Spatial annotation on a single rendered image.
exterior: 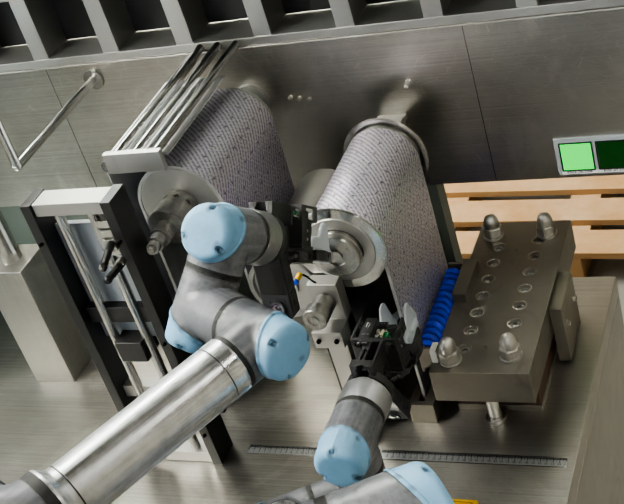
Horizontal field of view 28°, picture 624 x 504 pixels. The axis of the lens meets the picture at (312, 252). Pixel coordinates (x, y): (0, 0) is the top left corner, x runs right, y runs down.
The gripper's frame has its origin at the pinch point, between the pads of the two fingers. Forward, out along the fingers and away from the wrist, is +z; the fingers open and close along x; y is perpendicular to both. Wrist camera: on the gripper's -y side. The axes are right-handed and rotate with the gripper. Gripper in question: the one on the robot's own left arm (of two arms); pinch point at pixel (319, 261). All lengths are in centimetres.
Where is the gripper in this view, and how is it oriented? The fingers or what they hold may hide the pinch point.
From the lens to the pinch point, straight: 185.4
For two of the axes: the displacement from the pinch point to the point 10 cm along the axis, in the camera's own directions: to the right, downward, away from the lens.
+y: 0.0, -10.0, 0.6
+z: 4.1, 0.5, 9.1
